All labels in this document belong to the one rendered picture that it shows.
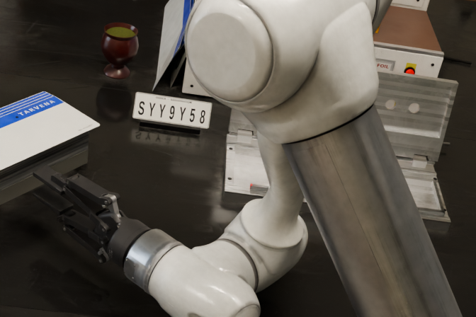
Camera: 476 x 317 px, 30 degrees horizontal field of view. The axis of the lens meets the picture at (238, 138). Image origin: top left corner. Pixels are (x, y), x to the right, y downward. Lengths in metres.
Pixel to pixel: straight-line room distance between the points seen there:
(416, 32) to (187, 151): 0.60
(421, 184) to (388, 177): 0.98
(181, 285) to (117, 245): 0.13
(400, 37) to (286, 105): 1.21
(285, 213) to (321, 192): 0.48
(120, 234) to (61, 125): 0.35
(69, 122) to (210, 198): 0.30
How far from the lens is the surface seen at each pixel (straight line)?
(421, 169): 1.89
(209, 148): 1.83
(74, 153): 1.70
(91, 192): 1.40
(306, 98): 0.80
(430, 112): 1.86
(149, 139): 1.83
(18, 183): 1.63
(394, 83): 1.82
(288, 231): 1.36
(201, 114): 1.86
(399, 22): 2.08
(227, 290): 1.28
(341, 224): 0.87
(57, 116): 1.68
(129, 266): 1.36
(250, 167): 1.76
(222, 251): 1.34
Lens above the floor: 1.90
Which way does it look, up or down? 32 degrees down
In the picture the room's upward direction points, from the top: 11 degrees clockwise
